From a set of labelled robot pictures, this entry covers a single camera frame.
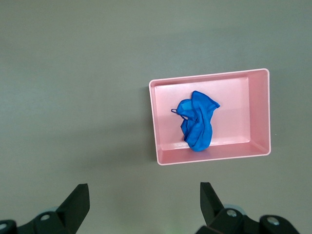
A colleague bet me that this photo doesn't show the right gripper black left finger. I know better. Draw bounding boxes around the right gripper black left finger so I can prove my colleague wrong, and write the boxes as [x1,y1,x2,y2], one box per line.
[0,183,90,234]

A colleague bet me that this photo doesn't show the blue cloth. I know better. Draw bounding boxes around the blue cloth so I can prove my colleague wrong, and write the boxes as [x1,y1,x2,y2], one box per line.
[171,90,221,153]

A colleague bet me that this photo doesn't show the pink plastic box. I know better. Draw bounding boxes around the pink plastic box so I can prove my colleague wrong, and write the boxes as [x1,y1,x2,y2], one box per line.
[148,68,272,167]

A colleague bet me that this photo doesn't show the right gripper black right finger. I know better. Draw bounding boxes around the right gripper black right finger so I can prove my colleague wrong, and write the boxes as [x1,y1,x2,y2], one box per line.
[195,181,301,234]

